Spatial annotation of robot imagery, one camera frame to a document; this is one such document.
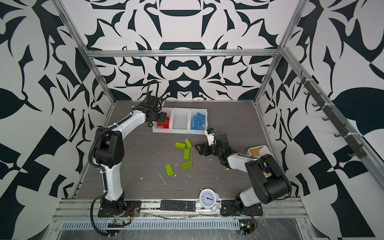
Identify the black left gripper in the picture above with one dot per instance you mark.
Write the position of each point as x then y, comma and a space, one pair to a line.
163, 117

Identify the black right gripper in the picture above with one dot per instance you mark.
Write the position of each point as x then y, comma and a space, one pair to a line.
201, 152

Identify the green lego brick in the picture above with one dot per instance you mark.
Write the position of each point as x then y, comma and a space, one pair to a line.
180, 145
186, 165
188, 144
186, 154
169, 169

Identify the red lego brick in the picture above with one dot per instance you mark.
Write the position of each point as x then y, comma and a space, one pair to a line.
164, 125

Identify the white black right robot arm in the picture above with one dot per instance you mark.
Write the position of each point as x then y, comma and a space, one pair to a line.
269, 182

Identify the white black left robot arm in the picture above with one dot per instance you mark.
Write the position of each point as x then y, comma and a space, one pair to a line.
107, 150

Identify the white left storage bin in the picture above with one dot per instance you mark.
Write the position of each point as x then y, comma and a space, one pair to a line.
165, 112

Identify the white storage bin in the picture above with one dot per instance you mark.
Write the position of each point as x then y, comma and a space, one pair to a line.
181, 119
165, 112
193, 112

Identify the white middle storage bin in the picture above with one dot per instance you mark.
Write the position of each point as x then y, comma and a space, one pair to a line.
181, 119

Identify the white right storage bin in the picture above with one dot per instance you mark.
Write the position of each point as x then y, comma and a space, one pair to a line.
193, 112

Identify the white analog clock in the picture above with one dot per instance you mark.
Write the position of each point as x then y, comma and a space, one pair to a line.
208, 199

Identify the white tissue box wooden top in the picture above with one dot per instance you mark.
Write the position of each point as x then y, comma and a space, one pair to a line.
258, 151

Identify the black remote control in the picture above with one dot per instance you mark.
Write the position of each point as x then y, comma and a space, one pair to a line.
176, 205

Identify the small green circuit board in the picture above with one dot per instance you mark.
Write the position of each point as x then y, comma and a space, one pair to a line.
247, 228

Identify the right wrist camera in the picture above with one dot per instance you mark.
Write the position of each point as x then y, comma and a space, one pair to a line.
210, 133

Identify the white cable duct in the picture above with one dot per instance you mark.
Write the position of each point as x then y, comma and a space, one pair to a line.
153, 224

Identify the grey wall hook rail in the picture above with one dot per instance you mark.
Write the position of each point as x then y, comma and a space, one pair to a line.
335, 116

